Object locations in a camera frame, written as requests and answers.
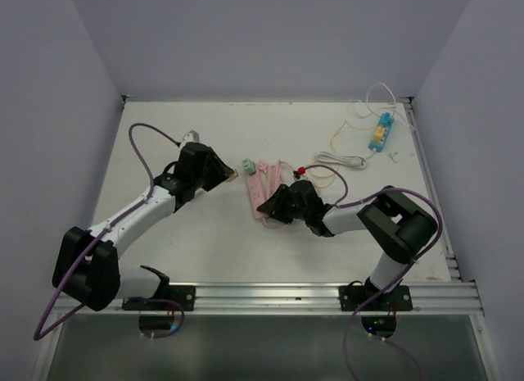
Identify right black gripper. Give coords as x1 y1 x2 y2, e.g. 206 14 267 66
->
260 185 309 225

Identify yellow USB charger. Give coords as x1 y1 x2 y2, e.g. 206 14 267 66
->
227 170 239 183

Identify green USB charger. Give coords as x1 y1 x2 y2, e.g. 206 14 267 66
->
242 158 257 175

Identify pink power cord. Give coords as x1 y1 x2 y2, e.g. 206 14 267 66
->
253 158 302 230

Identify pink power strip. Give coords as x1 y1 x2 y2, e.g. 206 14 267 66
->
246 173 267 220

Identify white power cord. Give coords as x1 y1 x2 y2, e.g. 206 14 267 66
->
314 148 377 170

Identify blue power strip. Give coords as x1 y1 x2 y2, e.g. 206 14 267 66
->
368 112 395 152

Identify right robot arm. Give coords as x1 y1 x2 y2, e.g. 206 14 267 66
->
257 180 440 310

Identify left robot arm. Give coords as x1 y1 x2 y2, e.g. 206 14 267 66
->
52 142 236 311

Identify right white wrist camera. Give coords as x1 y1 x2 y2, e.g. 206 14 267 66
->
292 166 308 181

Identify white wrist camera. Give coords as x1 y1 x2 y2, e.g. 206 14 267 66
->
292 166 308 181
179 129 200 148

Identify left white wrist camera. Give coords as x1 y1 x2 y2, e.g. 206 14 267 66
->
179 129 200 148

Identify thin yellow cable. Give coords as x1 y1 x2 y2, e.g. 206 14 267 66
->
306 119 374 189

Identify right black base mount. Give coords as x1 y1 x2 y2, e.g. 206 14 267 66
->
338 280 413 312

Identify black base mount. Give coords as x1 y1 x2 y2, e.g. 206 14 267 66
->
122 285 197 311
338 280 413 312

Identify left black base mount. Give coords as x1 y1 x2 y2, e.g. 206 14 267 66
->
122 285 197 311

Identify thin white cable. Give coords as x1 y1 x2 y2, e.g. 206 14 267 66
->
347 82 417 133

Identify aluminium front rail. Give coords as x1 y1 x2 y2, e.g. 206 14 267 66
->
51 279 486 316

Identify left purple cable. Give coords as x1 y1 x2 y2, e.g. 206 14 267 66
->
32 122 185 342

